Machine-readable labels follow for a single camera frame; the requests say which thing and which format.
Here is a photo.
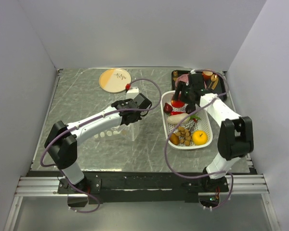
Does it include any red apple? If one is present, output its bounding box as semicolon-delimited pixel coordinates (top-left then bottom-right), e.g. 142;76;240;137
171;100;185;108

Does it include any white radish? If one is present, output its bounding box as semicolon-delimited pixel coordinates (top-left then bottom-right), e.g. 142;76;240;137
167;113;190;125

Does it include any red chili pepper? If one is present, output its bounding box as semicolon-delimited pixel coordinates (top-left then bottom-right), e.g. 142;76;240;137
170;111;185;116

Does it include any clear dotted zip bag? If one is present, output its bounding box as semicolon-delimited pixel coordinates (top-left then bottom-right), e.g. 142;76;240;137
93;122;140;141

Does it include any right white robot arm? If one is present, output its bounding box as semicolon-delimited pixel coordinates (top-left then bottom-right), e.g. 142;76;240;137
174;70;254;192

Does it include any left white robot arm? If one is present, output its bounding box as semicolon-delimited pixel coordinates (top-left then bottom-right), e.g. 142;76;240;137
44;93;152;193

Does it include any pink dotted plate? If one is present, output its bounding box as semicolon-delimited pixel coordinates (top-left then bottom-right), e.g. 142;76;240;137
175;74;189;89

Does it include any gold fork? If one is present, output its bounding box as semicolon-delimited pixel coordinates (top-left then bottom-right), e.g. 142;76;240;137
172;71;178;82

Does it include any orange cup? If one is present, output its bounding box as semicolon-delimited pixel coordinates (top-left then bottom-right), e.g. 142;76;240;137
202;71;214;81

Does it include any black serving tray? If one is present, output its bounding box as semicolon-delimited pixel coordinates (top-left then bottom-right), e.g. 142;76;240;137
171;70;226;94

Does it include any white perforated basket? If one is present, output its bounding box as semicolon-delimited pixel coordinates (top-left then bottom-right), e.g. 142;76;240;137
160;91;213;150

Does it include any gold spoon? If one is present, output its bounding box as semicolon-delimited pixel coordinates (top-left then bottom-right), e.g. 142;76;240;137
208;74;219;90

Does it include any brown longan bunch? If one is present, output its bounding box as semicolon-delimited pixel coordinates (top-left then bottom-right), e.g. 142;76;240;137
175;119;198;147

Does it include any yellow apple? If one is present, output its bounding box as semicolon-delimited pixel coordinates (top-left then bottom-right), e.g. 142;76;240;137
192;130;208;146

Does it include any brown kiwi fruit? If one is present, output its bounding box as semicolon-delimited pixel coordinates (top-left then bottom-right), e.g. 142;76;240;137
169;133;180;145

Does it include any orange cream round plate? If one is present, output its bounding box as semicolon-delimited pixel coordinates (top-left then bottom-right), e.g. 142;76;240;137
99;68;131;93

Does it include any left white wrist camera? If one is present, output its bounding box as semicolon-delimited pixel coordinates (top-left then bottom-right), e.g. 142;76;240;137
125;84;139;99

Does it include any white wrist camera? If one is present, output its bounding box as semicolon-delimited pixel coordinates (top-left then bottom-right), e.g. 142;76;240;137
125;84;139;99
188;69;200;77

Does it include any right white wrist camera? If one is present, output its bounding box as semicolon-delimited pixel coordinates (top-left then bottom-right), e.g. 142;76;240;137
188;69;200;77

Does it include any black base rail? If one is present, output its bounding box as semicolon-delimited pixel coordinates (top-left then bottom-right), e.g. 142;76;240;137
26;169;257;205

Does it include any aluminium frame rail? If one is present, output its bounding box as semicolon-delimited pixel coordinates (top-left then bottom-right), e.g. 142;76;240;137
14;175;269;197

